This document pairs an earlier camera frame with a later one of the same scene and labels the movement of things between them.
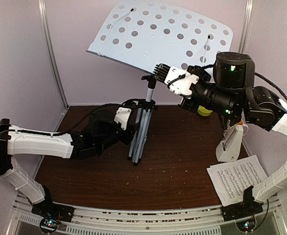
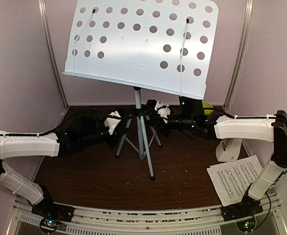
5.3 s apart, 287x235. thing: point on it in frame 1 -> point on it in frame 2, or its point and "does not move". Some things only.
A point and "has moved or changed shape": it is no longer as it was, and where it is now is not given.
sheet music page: x=231 y=178 does not move
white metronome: x=228 y=149 does not move
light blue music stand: x=143 y=34 has moved or changed shape
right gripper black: x=187 y=104 -> x=160 y=123
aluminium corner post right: x=247 y=26 does not move
